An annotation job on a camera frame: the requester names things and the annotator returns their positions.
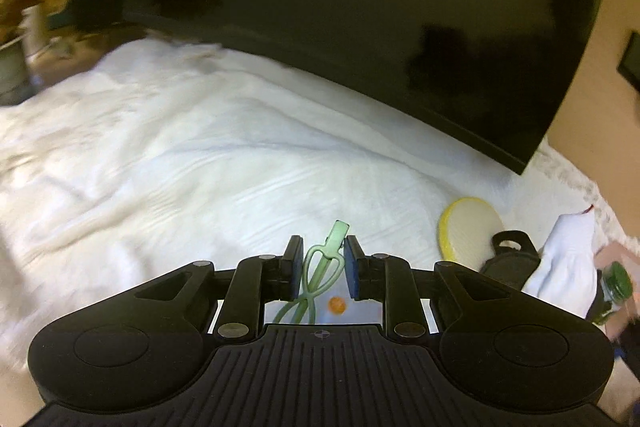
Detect large black screen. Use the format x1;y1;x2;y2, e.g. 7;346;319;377
121;0;617;176

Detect white fluffy blanket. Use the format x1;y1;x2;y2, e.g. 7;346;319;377
0;38;626;427

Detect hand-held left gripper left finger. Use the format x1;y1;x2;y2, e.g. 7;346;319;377
135;234;306;340

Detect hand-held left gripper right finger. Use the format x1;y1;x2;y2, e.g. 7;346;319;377
343;234;507;340

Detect round yellow white sponge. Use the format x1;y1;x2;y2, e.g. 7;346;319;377
439;197;506;265

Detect green capped bottle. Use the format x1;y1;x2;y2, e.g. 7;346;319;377
591;262;635;326

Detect dark wall frame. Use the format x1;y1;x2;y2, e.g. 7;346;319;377
617;29;640;88

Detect green plastic clip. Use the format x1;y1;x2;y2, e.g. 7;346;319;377
272;219;351;325

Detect white sock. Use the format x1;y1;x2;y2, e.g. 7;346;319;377
522;206;601;320

